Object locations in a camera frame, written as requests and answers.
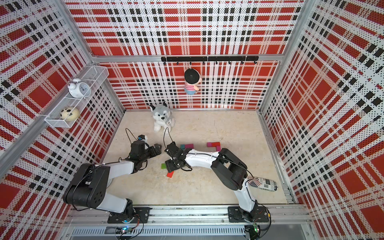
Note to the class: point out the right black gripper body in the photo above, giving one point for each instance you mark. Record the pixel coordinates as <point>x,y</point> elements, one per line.
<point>172,164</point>

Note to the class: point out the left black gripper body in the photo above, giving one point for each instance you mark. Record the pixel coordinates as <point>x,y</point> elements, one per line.
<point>150,153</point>

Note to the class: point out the red long block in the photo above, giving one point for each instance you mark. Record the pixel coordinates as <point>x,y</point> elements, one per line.
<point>170,174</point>

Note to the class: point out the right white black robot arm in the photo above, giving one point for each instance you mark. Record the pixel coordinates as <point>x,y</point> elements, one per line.
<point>230,170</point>

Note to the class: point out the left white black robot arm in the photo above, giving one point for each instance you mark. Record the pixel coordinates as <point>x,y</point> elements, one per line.
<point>88,188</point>

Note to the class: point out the husky plush toy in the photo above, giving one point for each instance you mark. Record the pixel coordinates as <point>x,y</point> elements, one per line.
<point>163,117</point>

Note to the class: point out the left green circuit board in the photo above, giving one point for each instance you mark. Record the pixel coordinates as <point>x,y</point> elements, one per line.
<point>123,230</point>

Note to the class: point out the hanging doll with black hat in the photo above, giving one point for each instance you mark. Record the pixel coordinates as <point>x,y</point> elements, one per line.
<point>192,80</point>

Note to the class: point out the cream panda ball toy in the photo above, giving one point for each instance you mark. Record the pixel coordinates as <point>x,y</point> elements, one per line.
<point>69,114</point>

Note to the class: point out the white alarm clock on shelf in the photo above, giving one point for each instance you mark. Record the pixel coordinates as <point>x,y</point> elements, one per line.
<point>79,89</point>

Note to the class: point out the striped flag pattern object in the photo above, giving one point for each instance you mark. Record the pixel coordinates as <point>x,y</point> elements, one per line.
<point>263,184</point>

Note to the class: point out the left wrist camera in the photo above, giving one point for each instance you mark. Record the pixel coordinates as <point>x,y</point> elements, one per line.
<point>142,138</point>

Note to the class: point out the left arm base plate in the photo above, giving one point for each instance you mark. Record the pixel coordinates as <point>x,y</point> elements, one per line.
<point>133,215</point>

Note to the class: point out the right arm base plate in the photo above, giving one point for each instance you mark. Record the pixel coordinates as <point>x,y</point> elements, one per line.
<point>258,215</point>

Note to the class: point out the black hook rail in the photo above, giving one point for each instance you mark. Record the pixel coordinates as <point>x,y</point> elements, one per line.
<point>210,59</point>

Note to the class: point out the aluminium front rail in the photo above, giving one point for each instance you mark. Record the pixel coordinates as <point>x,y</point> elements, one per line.
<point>287,222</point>

